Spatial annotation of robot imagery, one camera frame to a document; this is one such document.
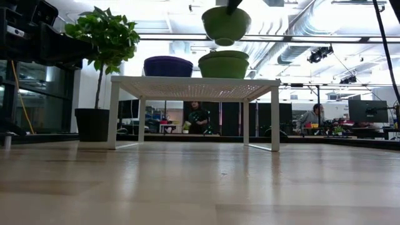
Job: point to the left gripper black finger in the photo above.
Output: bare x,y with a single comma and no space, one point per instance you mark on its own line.
65,47

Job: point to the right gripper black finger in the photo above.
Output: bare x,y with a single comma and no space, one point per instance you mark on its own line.
233,5

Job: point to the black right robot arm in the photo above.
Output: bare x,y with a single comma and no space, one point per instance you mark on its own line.
396,7

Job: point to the green leafy small tree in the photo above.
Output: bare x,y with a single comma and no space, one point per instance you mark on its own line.
103,34

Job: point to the black framed glass partition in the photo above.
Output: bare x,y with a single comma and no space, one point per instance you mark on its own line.
40,81

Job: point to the black plant pot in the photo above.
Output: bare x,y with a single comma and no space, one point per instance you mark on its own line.
91,125

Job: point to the white perforated metal shelf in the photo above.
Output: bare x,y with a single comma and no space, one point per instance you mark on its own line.
193,82

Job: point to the black computer monitor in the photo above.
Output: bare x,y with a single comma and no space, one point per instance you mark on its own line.
126,109
368,111

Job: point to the black room divider panel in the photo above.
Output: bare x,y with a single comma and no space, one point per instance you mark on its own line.
231,118

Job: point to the person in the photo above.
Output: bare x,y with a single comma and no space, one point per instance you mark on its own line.
198,117
309,118

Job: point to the cluttered background desk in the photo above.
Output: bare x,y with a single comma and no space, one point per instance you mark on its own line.
375,132

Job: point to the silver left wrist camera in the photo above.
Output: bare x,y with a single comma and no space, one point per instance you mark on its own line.
15,31

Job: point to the black ceiling light rail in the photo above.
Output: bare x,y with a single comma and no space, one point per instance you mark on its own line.
281,38

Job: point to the black aluminium table frame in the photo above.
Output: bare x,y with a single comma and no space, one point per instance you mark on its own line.
47,138

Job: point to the small grey metal post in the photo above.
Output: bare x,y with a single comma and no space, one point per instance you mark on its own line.
7,140

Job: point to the black ceiling mounted camera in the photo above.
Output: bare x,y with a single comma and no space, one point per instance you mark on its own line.
318,53
348,79

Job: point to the black background rig frame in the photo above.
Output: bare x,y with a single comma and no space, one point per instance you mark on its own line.
318,93

